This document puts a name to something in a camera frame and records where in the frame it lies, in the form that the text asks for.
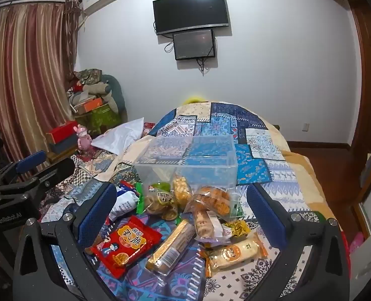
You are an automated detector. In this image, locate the clear plastic container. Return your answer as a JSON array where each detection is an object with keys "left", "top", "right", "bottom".
[{"left": 134, "top": 134, "right": 239, "bottom": 201}]

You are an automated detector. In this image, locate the green cookie packet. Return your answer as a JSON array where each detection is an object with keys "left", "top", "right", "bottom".
[{"left": 136, "top": 182, "right": 179, "bottom": 221}]

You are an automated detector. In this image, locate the grey box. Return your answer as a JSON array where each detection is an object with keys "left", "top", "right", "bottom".
[{"left": 49, "top": 138, "right": 79, "bottom": 155}]

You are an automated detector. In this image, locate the clear pastry packet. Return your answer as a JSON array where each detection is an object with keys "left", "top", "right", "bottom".
[{"left": 192, "top": 208, "right": 233, "bottom": 247}]

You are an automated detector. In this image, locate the long clear biscuit packet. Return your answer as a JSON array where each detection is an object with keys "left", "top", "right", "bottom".
[{"left": 145, "top": 220, "right": 196, "bottom": 277}]

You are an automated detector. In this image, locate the camouflage cloth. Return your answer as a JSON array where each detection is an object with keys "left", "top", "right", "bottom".
[{"left": 76, "top": 68, "right": 103, "bottom": 85}]

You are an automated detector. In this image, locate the patchwork quilt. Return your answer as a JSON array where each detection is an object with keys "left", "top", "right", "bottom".
[{"left": 38, "top": 101, "right": 337, "bottom": 301}]

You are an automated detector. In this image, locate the orange-edged rice cracker packet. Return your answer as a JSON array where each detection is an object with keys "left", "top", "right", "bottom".
[{"left": 201, "top": 234, "right": 269, "bottom": 278}]

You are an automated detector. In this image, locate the grey stuffed toy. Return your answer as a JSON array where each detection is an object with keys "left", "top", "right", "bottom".
[{"left": 88, "top": 82, "right": 118, "bottom": 113}]

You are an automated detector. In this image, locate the small yellow snack packet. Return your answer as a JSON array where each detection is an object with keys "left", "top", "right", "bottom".
[{"left": 224, "top": 219, "right": 252, "bottom": 238}]

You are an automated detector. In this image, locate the orange box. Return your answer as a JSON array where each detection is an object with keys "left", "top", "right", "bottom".
[{"left": 73, "top": 98, "right": 104, "bottom": 115}]

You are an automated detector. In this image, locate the black wall television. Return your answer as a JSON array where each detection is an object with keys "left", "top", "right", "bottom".
[{"left": 152, "top": 0, "right": 230, "bottom": 36}]

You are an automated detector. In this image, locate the small black wall monitor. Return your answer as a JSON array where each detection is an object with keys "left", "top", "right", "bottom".
[{"left": 173, "top": 29, "right": 217, "bottom": 61}]

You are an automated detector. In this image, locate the red box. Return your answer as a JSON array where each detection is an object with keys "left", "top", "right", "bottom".
[{"left": 46, "top": 121, "right": 79, "bottom": 143}]

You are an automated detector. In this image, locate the yellow puffed snack packet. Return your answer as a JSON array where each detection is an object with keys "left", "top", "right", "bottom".
[{"left": 172, "top": 176, "right": 193, "bottom": 209}]

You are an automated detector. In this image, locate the white blue snack packet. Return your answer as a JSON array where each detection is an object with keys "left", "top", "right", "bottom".
[{"left": 108, "top": 186, "right": 140, "bottom": 223}]

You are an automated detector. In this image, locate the striped curtain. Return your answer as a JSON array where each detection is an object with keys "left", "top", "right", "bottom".
[{"left": 0, "top": 0, "right": 87, "bottom": 176}]

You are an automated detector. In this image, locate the red green candy packet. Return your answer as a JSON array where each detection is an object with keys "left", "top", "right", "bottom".
[{"left": 118, "top": 180, "right": 142, "bottom": 195}]

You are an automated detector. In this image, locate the orange bread packet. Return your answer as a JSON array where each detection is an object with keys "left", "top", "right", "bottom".
[{"left": 185, "top": 186, "right": 241, "bottom": 221}]

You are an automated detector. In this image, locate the white pillow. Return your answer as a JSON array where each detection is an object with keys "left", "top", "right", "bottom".
[{"left": 91, "top": 117, "right": 145, "bottom": 156}]

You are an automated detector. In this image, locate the pink plush toy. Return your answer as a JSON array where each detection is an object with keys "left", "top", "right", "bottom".
[{"left": 76, "top": 125, "right": 93, "bottom": 155}]

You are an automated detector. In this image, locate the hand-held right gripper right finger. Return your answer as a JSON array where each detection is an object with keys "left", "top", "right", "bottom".
[{"left": 246, "top": 183, "right": 351, "bottom": 301}]

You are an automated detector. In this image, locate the red snack packet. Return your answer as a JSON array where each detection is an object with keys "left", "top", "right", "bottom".
[{"left": 91, "top": 216, "right": 163, "bottom": 279}]

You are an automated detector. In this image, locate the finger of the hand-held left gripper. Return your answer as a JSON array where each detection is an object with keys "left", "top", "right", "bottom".
[
  {"left": 0, "top": 150, "right": 47, "bottom": 184},
  {"left": 0, "top": 158, "right": 76, "bottom": 199}
]

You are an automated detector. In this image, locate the wooden door frame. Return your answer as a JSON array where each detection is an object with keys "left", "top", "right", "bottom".
[{"left": 301, "top": 0, "right": 371, "bottom": 233}]

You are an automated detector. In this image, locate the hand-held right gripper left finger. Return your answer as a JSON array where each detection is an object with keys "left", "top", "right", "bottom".
[{"left": 13, "top": 182, "right": 118, "bottom": 301}]

